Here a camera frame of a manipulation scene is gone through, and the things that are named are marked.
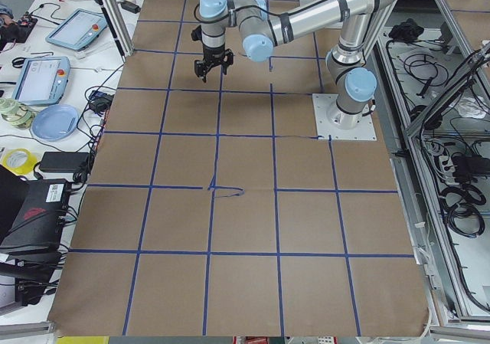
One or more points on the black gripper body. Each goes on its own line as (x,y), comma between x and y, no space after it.
(213,54)

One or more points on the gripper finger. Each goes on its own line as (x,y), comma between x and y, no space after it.
(227,60)
(201,69)

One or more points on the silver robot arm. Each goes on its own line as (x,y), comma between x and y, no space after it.
(361,22)

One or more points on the far blue teach pendant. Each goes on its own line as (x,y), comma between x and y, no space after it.
(78,31)

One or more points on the blue teach pendant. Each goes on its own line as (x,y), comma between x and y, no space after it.
(42,81)
(78,31)

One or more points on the brown paper table mat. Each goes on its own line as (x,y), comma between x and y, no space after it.
(214,210)

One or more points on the light blue plate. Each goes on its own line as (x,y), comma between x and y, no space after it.
(55,122)

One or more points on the near blue teach pendant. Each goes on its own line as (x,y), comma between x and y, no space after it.
(42,81)

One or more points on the black power adapter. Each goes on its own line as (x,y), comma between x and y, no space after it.
(62,162)

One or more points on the green tape rolls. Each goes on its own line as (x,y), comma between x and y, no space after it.
(17,114)

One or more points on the yellow tape roll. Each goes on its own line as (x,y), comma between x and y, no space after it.
(19,161)

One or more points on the black computer box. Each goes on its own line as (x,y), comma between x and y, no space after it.
(32,213)

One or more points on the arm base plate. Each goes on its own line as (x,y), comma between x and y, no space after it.
(333,124)

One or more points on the aluminium frame post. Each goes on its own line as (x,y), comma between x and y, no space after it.
(117,26)

